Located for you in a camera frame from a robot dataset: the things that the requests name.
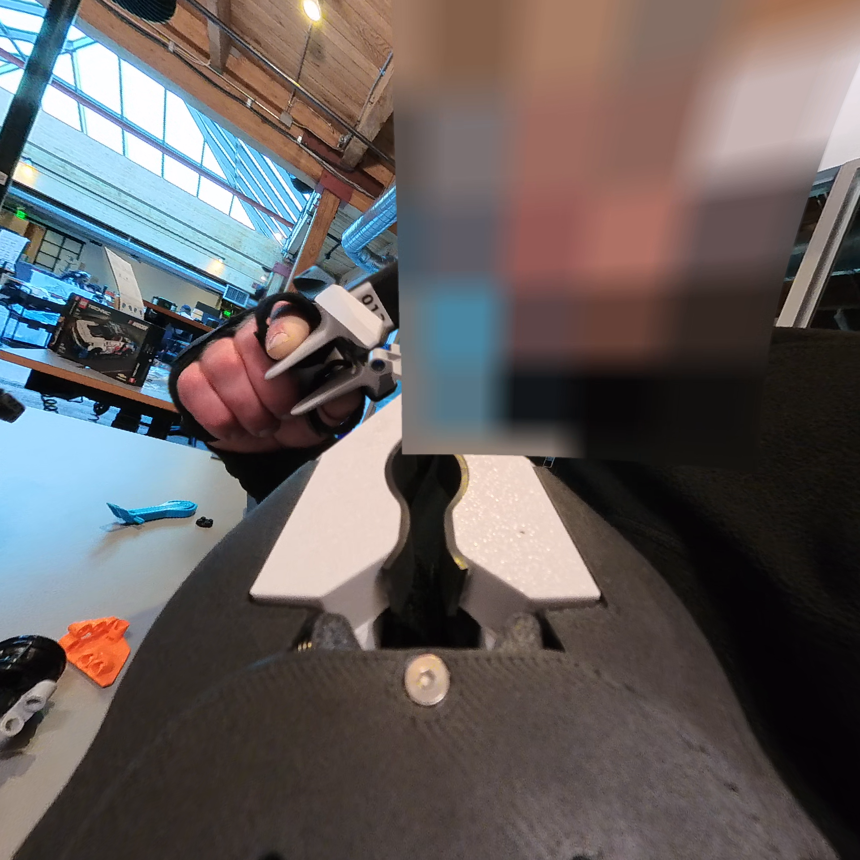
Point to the person's right hand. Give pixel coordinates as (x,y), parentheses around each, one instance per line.
(228,390)

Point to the white leaning board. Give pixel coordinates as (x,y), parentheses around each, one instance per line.
(124,282)

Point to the wooden workbench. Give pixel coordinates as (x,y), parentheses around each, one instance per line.
(67,371)

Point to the ceiling lamp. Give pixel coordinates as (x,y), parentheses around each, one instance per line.
(312,9)

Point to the light blue plastic clip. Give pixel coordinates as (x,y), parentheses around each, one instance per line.
(158,512)

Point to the silver air duct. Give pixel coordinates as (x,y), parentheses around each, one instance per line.
(366,232)

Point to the black toy wheel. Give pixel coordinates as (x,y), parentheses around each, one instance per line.
(27,662)

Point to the orange ridged plastic piece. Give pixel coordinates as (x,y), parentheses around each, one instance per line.
(94,648)

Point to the black toy car box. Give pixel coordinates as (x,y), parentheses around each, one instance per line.
(101,339)

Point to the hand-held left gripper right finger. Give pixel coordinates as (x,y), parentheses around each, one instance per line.
(524,537)

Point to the wooden support post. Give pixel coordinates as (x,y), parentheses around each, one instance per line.
(319,228)

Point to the white metal frame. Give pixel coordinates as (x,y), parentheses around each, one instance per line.
(816,255)

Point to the black pole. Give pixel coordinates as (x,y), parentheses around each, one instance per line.
(37,87)

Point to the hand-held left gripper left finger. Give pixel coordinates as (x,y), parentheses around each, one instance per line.
(322,531)

